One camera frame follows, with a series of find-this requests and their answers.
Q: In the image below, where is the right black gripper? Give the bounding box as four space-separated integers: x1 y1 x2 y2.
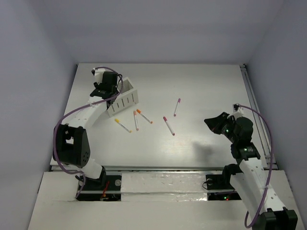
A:
203 112 238 143

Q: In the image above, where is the yellow capped white marker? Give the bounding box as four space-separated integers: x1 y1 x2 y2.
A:
115 119 132 133

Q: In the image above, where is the peach capped white marker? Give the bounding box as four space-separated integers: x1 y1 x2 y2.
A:
133 111 139 131

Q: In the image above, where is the orange capped white marker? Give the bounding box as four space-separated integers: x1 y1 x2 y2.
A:
136 109 153 124

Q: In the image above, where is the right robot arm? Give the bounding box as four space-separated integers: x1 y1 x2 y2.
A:
203 112 298 230

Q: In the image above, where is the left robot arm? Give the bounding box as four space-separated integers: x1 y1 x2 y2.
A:
53 68 123 190

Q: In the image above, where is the white two-compartment slotted holder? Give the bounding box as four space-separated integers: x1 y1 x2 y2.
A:
107 77 139 116

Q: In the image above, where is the purple capped white marker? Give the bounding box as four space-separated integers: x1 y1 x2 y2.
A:
173 98 181 117

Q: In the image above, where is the pink capped white marker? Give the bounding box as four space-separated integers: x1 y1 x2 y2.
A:
163 116 175 136

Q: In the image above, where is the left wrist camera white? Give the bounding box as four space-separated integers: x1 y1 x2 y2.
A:
92 68 106 84

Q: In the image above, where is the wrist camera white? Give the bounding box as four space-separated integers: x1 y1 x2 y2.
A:
92 68 106 84
227 103 244 120

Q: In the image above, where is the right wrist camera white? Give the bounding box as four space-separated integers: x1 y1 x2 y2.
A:
227 103 244 120

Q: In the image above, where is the aluminium rail right edge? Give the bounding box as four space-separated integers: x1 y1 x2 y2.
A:
240 64 271 169

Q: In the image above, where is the aluminium rail edge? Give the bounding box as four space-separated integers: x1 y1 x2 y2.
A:
104 166 224 172
240 64 271 169

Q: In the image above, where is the aluminium rail front edge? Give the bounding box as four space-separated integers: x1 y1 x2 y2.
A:
104 166 224 172

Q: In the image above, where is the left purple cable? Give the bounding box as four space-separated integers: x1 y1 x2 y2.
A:
52 66 124 198

